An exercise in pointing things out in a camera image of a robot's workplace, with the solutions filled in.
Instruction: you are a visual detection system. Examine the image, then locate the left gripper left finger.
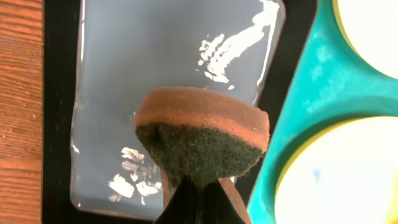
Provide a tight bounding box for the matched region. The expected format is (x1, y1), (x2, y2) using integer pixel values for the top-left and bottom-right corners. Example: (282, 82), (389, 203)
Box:
(153, 177), (205, 224)

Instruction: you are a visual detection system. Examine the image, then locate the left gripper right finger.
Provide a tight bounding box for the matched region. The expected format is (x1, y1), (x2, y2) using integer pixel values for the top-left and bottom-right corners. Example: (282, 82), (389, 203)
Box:
(203, 180), (245, 224)

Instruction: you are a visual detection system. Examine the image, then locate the green scrub sponge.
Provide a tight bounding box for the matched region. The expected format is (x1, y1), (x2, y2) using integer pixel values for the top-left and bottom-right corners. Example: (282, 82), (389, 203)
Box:
(134, 86), (271, 224)

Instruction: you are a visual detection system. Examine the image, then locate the yellow-green plate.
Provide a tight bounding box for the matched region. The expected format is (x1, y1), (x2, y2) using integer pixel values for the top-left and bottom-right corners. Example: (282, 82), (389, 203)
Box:
(274, 116), (397, 224)
(332, 0), (397, 78)

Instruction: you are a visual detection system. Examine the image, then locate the large teal plastic tray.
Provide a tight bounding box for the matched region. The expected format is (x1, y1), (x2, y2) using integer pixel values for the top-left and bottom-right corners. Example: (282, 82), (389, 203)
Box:
(248, 1), (397, 223)

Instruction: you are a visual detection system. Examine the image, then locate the small black tray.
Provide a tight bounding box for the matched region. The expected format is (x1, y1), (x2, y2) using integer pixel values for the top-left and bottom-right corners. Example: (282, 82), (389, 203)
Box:
(42, 0), (318, 223)

